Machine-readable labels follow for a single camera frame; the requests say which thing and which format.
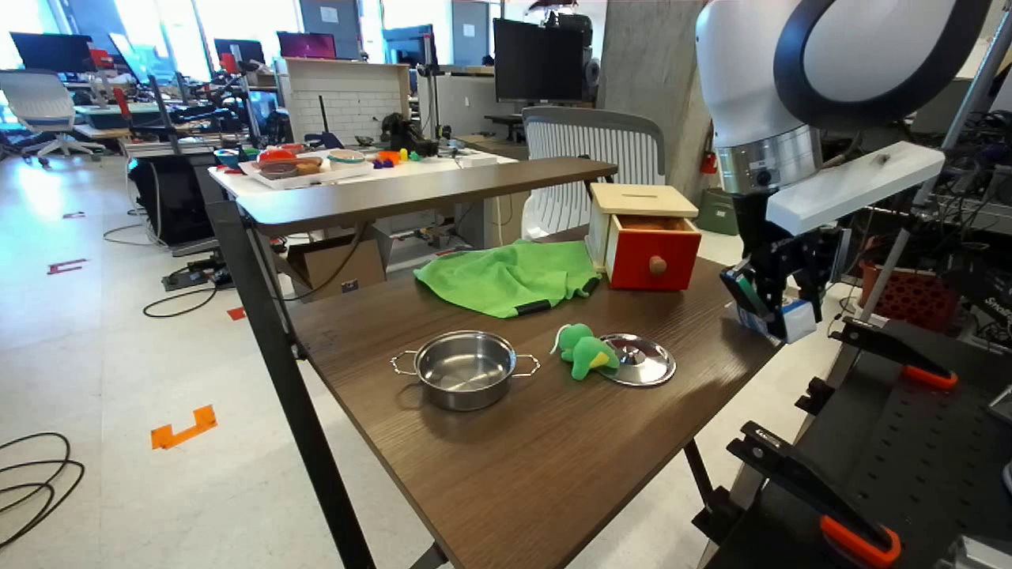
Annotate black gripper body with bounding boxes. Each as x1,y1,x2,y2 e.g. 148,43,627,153
731,186,848,281

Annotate grey metal stand pole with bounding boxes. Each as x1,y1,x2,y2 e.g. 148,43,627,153
851,5,1012,323

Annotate green plastic bin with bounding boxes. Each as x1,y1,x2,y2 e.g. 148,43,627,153
696,184,744,237

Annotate red plastic crate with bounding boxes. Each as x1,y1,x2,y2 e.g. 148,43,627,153
857,260,964,334

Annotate black orange clamp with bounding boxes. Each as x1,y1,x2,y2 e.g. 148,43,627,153
828,312,964,396
725,417,908,569

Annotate red wooden drawer box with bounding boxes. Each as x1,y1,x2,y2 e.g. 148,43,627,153
586,179,705,298

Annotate stainless steel pot lid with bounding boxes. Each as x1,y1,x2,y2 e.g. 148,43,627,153
598,331,680,391

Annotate green plush toy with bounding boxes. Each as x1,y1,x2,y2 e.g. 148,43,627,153
547,319,623,384

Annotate black perforated robot table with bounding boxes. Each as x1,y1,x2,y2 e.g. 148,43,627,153
694,312,1012,569

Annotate white ribbed chair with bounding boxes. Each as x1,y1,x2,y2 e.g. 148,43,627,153
520,109,667,242

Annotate green cloth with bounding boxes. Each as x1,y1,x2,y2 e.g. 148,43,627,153
411,237,609,323

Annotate black computer monitor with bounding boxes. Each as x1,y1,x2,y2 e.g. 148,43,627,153
491,16,595,109

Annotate dark wooden table with clutter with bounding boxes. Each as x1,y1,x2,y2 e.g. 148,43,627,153
207,145,621,235

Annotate brown cardboard box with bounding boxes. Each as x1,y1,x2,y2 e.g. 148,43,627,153
285,232,388,298

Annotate white pegboard panel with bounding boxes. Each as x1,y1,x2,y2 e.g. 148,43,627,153
282,55,416,150

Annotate black metal table leg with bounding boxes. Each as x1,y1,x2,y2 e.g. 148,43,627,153
194,169,381,569

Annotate orange red toy pile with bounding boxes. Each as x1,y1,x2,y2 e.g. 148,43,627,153
254,141,325,179

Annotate white office chair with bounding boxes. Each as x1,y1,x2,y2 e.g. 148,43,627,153
0,66,110,169

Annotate white wrist mount plate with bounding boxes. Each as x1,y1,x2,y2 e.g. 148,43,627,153
764,135,948,239

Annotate black floor cable near table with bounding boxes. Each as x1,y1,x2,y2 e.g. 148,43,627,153
140,281,222,323

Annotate black floor cable loops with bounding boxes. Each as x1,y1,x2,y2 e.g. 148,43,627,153
0,431,88,554

